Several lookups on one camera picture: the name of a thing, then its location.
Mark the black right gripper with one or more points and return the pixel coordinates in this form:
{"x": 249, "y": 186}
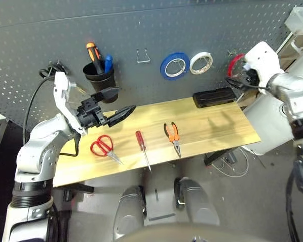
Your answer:
{"x": 250, "y": 78}

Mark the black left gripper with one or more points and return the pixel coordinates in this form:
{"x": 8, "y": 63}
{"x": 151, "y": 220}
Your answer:
{"x": 91, "y": 113}

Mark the red tape roll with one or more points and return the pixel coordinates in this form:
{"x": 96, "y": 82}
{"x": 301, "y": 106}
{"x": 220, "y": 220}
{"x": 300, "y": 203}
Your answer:
{"x": 232, "y": 61}

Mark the orange black long-nose pliers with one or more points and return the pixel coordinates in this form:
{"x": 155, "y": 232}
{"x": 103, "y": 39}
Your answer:
{"x": 174, "y": 137}

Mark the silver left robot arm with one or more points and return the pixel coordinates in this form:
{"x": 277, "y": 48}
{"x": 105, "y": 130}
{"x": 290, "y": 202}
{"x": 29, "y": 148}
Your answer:
{"x": 40, "y": 151}

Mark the dark grey pegboard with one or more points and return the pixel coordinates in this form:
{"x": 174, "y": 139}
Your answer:
{"x": 166, "y": 25}

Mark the black plastic cup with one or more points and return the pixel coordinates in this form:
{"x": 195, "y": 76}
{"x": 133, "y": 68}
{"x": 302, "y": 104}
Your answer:
{"x": 101, "y": 80}

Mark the black zip case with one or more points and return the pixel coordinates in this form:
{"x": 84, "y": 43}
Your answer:
{"x": 212, "y": 97}

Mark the silver double peg hook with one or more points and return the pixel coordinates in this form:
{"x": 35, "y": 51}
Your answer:
{"x": 231, "y": 53}

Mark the white tape roll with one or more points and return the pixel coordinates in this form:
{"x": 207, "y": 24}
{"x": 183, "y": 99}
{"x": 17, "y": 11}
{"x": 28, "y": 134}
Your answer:
{"x": 201, "y": 53}

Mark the orange black screwdriver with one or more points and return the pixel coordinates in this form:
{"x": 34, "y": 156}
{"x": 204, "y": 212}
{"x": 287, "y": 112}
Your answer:
{"x": 94, "y": 56}

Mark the brown wooden furniture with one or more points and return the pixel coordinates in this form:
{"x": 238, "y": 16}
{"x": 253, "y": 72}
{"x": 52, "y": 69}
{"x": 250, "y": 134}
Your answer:
{"x": 288, "y": 60}

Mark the blue tape roll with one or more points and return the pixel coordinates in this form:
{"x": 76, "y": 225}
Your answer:
{"x": 164, "y": 69}

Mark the white plastic hook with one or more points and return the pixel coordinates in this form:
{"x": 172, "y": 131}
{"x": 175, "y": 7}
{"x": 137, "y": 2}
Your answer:
{"x": 296, "y": 48}

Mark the translucent white plastic bin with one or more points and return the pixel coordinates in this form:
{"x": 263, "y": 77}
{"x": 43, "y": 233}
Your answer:
{"x": 299, "y": 21}

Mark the silver left robot leg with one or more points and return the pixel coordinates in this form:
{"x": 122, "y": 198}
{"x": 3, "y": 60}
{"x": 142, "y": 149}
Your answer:
{"x": 128, "y": 211}

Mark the silver robot leg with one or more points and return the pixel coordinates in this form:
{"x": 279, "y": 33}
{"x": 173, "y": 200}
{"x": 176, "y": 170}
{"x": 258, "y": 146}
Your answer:
{"x": 128, "y": 211}
{"x": 197, "y": 201}

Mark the silver right robot leg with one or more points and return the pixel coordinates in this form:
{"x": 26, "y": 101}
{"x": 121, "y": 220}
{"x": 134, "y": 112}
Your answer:
{"x": 197, "y": 201}

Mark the grey robot torso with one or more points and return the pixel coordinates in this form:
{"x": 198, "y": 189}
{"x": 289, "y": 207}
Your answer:
{"x": 179, "y": 234}

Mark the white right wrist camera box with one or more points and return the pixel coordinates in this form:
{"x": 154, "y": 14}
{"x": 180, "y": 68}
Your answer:
{"x": 263, "y": 63}

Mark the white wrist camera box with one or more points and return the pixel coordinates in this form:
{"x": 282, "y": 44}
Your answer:
{"x": 263, "y": 63}
{"x": 60, "y": 90}

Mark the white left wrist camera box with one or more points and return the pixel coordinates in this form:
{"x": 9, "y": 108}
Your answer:
{"x": 60, "y": 90}

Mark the white pegboard frame post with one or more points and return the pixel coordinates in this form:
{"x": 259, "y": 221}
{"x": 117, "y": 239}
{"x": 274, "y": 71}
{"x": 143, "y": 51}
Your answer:
{"x": 284, "y": 45}

